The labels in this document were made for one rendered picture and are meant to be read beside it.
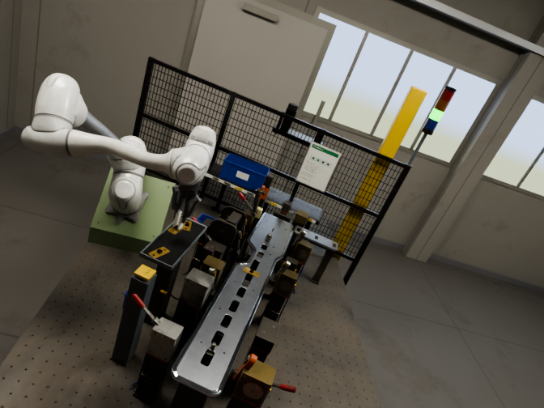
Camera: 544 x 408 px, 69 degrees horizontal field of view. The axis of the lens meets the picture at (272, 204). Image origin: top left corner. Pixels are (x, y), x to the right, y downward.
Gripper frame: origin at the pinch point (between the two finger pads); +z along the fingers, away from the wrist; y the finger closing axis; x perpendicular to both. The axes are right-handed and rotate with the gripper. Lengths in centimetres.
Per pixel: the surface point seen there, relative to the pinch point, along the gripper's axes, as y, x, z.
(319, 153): 21, 130, -14
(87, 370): -1, -38, 56
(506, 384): 245, 208, 126
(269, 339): 55, -8, 23
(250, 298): 38.1, 11.6, 25.6
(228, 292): 28.8, 7.4, 25.6
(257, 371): 57, -27, 20
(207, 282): 22.9, -7.0, 14.6
